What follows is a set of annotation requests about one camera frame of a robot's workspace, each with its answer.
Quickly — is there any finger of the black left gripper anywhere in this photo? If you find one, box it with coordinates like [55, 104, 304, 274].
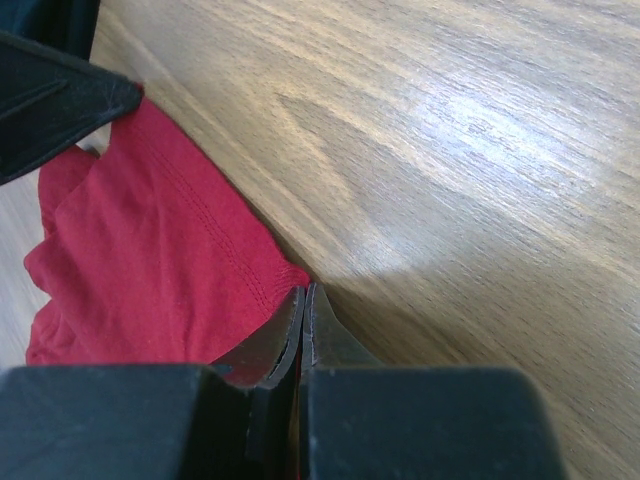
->
[1, 32, 142, 185]

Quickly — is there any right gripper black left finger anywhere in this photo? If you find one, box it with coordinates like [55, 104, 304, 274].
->
[1, 287, 305, 479]

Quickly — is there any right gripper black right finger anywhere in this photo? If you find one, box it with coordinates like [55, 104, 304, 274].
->
[299, 283, 568, 479]

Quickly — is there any red t-shirt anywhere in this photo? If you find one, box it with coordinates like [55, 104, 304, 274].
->
[24, 100, 309, 366]

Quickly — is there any folded black t-shirt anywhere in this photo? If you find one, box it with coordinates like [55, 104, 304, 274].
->
[0, 0, 100, 60]

